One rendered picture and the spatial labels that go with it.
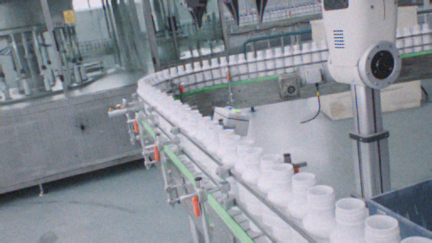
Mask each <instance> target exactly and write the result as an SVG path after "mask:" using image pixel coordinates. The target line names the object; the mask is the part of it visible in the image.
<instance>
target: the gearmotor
mask: <svg viewBox="0 0 432 243"><path fill-rule="evenodd" d="M333 80H334V79H333V78H332V76H331V74H330V73H329V70H328V66H327V62H324V63H314V64H310V65H306V66H303V67H297V68H296V73H289V74H285V75H279V76H278V82H279V93H280V97H281V98H282V100H283V102H285V101H286V100H292V99H297V98H300V97H301V93H300V87H301V88H303V87H306V86H310V85H316V90H317V95H318V100H319V111H320V109H321V103H320V99H319V89H318V86H319V84H326V83H331V82H333ZM319 111H318V112H317V114H316V116H315V117H312V118H311V119H310V120H309V121H312V120H313V119H314V118H316V117H317V116H318V115H319ZM305 122H308V121H303V122H301V123H300V124H302V123H305Z"/></svg>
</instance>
